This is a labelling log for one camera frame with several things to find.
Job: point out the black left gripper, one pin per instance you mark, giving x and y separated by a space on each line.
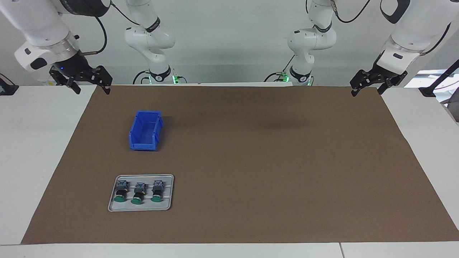
385 76

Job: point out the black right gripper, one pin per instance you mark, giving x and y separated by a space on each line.
73 66

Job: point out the green push button switch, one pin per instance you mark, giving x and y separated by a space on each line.
157 190
121 190
138 191

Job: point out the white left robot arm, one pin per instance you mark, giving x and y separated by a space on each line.
412 32

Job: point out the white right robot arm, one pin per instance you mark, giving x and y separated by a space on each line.
39 32

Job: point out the white box with yellow label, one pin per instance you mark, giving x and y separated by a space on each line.
46 83

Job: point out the dark grey chair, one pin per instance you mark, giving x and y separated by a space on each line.
452 109

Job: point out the blue plastic bin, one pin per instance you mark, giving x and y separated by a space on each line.
145 134

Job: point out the grey metal tray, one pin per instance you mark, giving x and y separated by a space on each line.
143 208

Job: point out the brown table mat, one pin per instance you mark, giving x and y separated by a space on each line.
251 179

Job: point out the black camera stand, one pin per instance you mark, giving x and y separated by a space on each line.
428 91

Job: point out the black clamp mount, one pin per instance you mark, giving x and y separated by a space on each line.
7 89

